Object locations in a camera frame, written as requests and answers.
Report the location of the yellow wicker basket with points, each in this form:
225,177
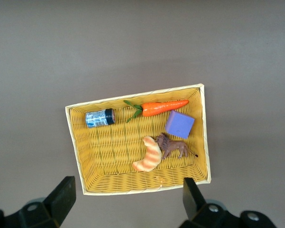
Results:
109,154

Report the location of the brown toy lion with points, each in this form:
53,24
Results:
173,146

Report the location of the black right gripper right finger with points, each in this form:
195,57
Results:
194,209

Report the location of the purple foam cube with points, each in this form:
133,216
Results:
179,124

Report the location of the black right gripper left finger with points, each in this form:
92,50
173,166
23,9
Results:
59,202

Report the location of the small blue jar black lid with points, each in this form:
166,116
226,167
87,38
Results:
98,118

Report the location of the orange toy carrot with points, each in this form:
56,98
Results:
161,108

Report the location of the toy croissant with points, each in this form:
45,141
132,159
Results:
151,156

